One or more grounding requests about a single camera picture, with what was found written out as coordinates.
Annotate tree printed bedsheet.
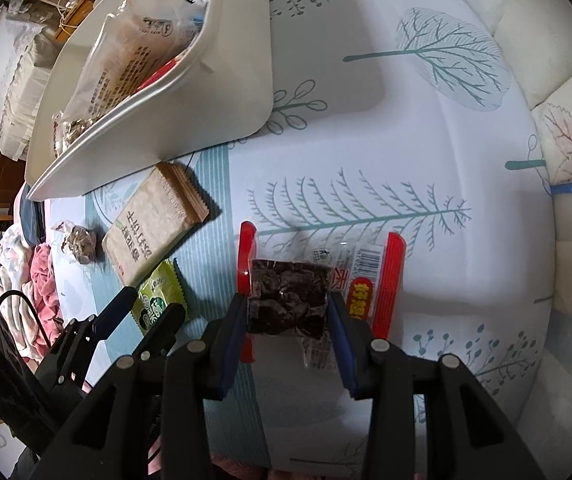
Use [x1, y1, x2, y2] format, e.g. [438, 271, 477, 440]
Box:
[41, 0, 562, 480]

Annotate white plastic bin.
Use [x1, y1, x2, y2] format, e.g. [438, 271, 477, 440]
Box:
[24, 0, 274, 202]

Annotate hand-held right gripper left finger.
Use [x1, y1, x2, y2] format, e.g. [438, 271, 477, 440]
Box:
[28, 294, 269, 480]

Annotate pale padded headboard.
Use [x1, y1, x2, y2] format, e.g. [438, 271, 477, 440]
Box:
[441, 0, 572, 108]

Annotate white floral cloth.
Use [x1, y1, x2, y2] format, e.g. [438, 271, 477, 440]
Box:
[0, 222, 34, 351]

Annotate small clear bag of nuts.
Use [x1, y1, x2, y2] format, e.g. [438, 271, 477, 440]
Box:
[52, 107, 99, 158]
[52, 219, 98, 266]

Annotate green snack packet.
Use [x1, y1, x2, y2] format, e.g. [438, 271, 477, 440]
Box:
[135, 258, 190, 335]

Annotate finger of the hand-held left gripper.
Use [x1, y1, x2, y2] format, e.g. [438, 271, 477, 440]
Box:
[133, 303, 187, 361]
[61, 286, 140, 361]

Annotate large pale biscuit packet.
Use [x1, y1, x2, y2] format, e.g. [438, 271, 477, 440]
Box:
[58, 0, 212, 128]

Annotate blue grey cloth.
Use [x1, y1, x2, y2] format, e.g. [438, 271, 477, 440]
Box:
[16, 182, 43, 246]

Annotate red edged snack packet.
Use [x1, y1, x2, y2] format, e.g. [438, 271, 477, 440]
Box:
[237, 221, 408, 363]

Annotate brown kraft paper packet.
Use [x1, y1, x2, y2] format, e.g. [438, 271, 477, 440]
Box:
[101, 161, 210, 287]

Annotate wooden desk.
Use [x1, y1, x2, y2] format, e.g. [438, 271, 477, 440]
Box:
[28, 0, 147, 43]

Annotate grey cloth cover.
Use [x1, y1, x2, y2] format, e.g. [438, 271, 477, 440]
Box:
[0, 0, 64, 161]

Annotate black cable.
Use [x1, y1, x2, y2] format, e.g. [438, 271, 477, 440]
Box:
[0, 290, 54, 356]

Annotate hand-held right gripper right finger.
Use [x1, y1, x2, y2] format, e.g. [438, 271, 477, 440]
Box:
[327, 291, 549, 480]

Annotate dark dried fruit packet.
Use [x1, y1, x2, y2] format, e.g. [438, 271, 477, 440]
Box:
[246, 258, 339, 370]

